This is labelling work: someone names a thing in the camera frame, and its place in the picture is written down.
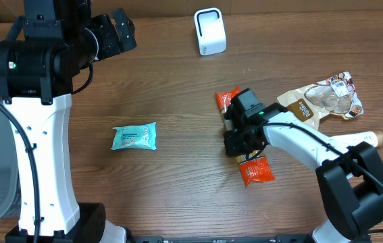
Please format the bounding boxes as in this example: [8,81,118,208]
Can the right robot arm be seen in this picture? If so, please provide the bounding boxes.
[224,101,383,242]

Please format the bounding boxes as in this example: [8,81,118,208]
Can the teal wipes packet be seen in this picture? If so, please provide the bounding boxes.
[111,122,157,151]

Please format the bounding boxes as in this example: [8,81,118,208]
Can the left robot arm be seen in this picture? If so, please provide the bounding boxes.
[0,0,136,243]

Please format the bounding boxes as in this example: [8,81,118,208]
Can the brown white snack bag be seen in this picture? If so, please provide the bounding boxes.
[277,72,363,130]

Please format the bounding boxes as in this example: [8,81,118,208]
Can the white Pantene tube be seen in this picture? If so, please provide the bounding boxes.
[332,131,383,148]

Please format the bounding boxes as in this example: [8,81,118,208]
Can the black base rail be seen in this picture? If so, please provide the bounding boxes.
[127,234,313,243]

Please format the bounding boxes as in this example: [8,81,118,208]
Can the red San Remo spaghetti pack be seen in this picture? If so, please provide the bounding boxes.
[215,86,275,187]

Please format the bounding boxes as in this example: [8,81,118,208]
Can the white barcode scanner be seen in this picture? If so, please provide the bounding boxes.
[194,7,227,56]

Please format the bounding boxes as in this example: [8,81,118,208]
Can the brown cardboard backdrop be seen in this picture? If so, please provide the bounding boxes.
[0,0,383,24]

